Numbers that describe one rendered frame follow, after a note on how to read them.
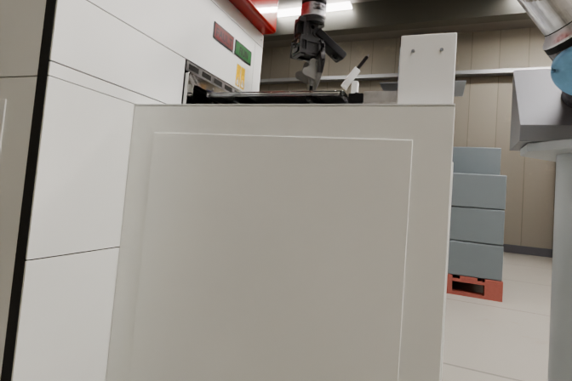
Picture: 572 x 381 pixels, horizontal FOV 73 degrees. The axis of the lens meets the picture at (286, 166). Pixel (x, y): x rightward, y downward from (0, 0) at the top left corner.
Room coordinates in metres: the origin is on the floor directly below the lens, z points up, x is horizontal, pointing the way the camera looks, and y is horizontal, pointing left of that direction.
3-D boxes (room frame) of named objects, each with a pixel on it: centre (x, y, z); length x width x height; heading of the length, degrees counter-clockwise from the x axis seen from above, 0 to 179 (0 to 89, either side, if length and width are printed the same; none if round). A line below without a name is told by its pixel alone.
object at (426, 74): (0.93, -0.33, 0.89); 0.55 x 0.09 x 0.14; 160
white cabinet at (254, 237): (1.16, -0.14, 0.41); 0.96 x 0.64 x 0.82; 160
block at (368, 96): (0.90, -0.21, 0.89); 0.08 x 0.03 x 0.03; 70
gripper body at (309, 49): (1.13, -0.04, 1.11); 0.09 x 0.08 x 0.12; 113
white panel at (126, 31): (1.01, 0.27, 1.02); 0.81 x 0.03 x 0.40; 160
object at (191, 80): (1.18, 0.19, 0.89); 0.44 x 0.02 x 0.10; 160
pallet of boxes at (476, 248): (3.49, -1.47, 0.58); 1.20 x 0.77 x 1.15; 157
